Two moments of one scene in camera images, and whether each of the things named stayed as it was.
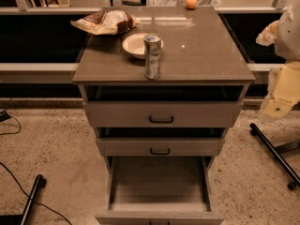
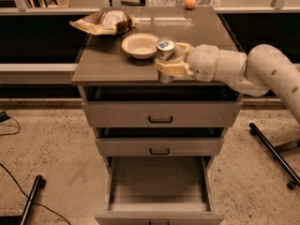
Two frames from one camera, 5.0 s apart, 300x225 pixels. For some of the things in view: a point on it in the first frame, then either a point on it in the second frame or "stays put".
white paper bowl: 135,46 stays put
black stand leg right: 282,161 stays put
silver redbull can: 152,55 to 165,47
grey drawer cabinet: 158,85 stays put
